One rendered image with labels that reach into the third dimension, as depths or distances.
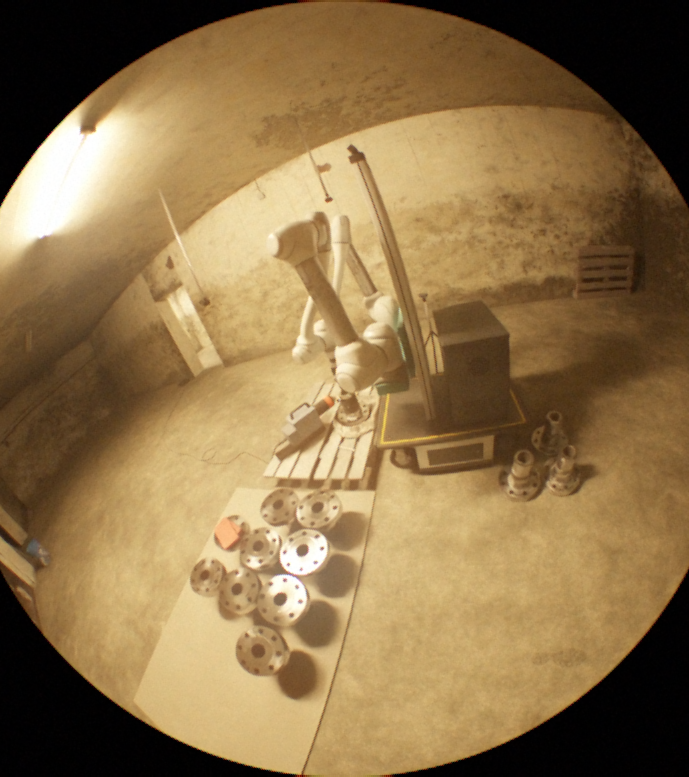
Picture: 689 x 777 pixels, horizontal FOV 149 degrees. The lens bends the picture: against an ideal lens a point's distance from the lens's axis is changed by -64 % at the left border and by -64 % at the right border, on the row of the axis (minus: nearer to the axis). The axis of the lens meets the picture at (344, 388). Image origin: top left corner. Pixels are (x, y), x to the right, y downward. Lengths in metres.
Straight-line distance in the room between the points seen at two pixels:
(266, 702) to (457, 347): 2.00
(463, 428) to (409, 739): 1.63
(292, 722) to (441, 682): 0.71
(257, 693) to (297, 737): 0.32
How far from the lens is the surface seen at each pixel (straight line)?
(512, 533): 1.53
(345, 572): 1.54
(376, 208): 1.23
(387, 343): 1.18
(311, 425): 1.99
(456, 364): 1.30
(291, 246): 1.01
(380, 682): 1.43
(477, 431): 1.51
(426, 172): 3.92
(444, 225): 3.86
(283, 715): 1.62
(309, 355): 1.26
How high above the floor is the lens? 1.38
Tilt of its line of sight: 29 degrees down
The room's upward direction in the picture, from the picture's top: 22 degrees counter-clockwise
